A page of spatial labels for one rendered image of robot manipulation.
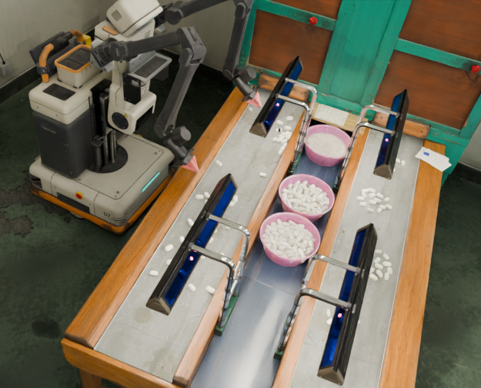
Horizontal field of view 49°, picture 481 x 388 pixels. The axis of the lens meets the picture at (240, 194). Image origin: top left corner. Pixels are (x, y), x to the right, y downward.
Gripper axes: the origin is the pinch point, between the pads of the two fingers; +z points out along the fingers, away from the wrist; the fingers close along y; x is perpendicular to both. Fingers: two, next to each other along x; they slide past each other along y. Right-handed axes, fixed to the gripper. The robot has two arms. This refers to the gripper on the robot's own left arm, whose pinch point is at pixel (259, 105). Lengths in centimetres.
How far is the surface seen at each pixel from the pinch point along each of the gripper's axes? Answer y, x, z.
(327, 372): -142, -60, 36
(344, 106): 32, -22, 35
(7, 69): 31, 171, -106
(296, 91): 27.5, -6.3, 12.1
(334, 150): 0.9, -18.8, 42.0
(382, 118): 28, -38, 50
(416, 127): 28, -51, 63
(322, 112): 23.9, -13.5, 28.4
